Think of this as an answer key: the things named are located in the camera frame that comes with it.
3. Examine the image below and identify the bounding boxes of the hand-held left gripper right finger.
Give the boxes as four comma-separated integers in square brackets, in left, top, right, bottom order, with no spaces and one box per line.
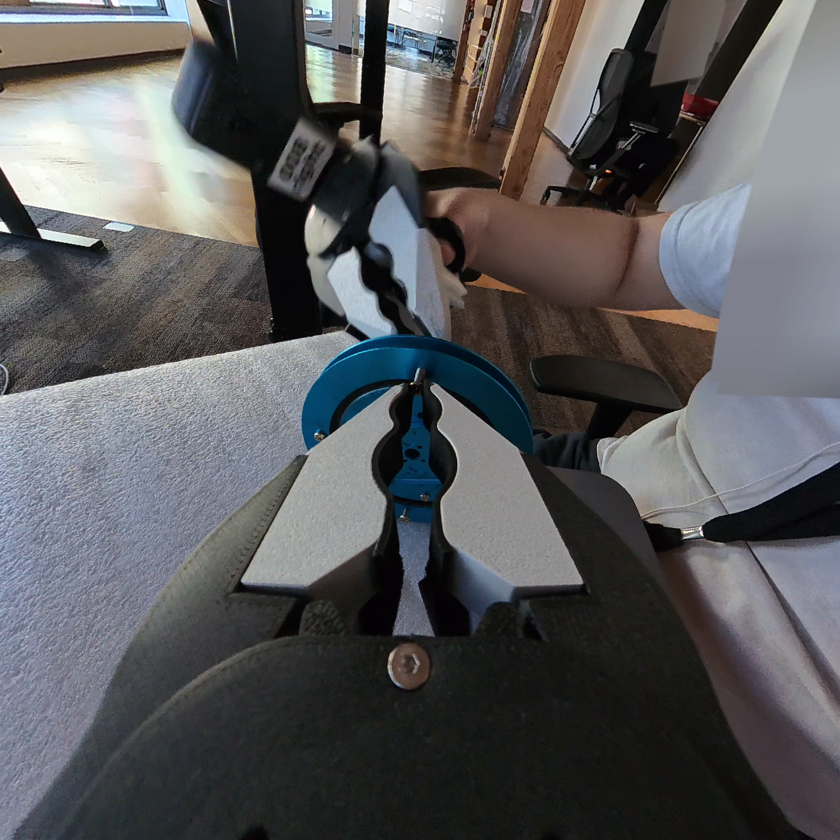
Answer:
[425,382,586,636]

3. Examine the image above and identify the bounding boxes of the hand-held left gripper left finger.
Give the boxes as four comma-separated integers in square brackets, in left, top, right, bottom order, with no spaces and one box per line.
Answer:
[241,386,403,636]

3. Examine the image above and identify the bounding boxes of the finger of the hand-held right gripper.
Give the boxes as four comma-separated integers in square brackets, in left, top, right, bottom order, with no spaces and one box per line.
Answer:
[367,185,454,339]
[326,246,414,339]

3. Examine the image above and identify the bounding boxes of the blue round metal turntable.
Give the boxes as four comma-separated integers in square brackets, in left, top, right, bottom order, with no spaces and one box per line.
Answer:
[303,335,534,526]

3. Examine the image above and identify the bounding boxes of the person's right forearm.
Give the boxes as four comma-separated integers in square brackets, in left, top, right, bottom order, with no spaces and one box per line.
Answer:
[489,193,683,309]

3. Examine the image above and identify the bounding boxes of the black desk leg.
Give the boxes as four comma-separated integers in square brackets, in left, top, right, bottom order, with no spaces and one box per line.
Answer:
[187,0,391,342]

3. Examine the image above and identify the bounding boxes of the person's right hand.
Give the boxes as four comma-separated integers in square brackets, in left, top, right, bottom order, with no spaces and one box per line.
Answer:
[423,187,500,283]

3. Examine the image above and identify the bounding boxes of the person's dark trousers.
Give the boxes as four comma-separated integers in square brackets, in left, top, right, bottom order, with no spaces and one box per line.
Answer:
[533,430,601,473]

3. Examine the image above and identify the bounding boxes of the black chair armrest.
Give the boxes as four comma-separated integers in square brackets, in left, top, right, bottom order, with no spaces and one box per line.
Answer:
[530,356,683,441]

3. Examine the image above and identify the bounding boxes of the white foam sheet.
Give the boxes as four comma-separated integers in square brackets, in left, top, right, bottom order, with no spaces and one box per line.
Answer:
[0,331,437,840]

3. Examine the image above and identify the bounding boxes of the wooden pillar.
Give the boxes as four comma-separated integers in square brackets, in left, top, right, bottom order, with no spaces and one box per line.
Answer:
[499,0,586,200]

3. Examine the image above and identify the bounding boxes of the black strap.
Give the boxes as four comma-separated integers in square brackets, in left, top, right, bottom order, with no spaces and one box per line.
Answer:
[643,462,840,552]

